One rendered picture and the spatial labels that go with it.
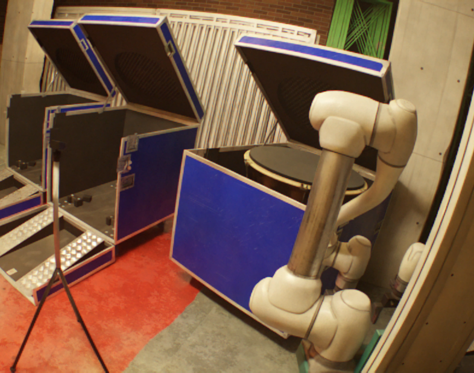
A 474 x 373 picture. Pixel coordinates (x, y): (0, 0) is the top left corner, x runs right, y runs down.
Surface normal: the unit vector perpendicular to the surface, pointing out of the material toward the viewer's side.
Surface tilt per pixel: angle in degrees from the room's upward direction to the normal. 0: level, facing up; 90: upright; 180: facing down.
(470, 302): 90
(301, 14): 90
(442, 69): 90
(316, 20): 90
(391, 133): 104
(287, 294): 77
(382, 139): 113
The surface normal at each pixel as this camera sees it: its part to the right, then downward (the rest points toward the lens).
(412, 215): -0.33, 0.23
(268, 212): -0.64, 0.11
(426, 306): 0.04, 0.32
